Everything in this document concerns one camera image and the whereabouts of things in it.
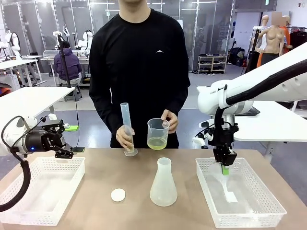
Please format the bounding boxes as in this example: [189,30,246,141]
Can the white mannequin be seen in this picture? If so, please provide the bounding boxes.
[250,15,271,53]

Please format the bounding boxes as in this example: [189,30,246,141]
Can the white perforated plastic basket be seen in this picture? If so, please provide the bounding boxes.
[195,157,288,229]
[0,157,86,227]

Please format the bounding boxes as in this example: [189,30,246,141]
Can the person in purple jacket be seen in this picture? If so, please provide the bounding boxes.
[53,41,83,85]

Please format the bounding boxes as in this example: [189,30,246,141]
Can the black camera tripod stand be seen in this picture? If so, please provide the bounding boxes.
[55,33,72,88]

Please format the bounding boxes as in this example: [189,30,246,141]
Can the person's left forearm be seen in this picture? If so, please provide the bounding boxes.
[167,86,191,118]

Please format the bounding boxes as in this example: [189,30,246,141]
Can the white round flask cap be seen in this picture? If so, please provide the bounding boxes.
[110,188,126,202]

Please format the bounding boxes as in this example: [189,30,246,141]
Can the translucent plastic Erlenmeyer flask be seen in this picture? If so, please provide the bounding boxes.
[149,157,178,207]

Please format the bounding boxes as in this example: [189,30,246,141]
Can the mannequin in orange clothes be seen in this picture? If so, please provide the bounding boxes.
[279,15,294,50]

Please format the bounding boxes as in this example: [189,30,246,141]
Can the person's right forearm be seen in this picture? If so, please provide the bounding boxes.
[92,93,124,135]

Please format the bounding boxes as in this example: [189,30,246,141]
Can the person's right hand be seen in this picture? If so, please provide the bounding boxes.
[116,126,135,149]

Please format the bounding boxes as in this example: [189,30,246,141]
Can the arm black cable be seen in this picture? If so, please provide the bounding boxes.
[0,115,32,213]
[213,58,307,147]

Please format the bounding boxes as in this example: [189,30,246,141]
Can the black hanging garment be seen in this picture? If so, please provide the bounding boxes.
[289,31,307,50]

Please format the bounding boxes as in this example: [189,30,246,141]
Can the person's left hand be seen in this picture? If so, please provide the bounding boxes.
[161,109,179,135]

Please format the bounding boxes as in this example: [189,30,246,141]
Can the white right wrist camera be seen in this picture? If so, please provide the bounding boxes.
[193,120,214,146]

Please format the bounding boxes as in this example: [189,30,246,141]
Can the background white desk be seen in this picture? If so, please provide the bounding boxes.
[0,58,42,88]

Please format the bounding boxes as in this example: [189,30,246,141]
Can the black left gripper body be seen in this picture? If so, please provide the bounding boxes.
[25,130,66,153]

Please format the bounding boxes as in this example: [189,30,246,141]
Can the thin black hanging cable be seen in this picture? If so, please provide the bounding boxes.
[74,93,81,148]

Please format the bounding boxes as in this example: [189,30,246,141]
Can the clear plastic graduated cylinder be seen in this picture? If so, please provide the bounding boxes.
[119,102,139,157]

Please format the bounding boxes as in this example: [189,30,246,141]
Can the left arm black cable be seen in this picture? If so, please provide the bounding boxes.
[0,115,32,213]

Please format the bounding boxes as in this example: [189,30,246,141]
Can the bare beige mannequin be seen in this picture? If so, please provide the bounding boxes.
[254,11,287,67]

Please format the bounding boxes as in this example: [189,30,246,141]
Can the clear plastic beaker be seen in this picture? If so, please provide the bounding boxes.
[147,117,170,151]

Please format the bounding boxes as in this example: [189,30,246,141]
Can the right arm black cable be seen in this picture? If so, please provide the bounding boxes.
[213,58,307,147]

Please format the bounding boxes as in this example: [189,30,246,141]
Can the clear plastic funnel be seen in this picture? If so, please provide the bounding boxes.
[208,172,237,199]

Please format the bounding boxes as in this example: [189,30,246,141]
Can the white rectangular label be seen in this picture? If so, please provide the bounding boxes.
[225,191,238,203]

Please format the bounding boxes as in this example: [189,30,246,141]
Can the wooden shoe rack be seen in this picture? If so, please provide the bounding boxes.
[198,54,227,75]

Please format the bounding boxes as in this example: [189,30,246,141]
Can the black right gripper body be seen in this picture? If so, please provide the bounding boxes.
[207,122,239,150]

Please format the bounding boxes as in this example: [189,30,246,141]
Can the black tripod beside mannequins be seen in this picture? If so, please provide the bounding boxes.
[244,27,261,73]

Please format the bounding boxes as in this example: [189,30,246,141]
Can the white table with grey leg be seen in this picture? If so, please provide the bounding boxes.
[0,86,76,125]

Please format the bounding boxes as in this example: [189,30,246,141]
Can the person in black sweater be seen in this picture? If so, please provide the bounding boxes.
[88,0,191,149]

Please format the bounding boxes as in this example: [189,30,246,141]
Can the black bag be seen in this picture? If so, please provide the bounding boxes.
[229,47,246,67]

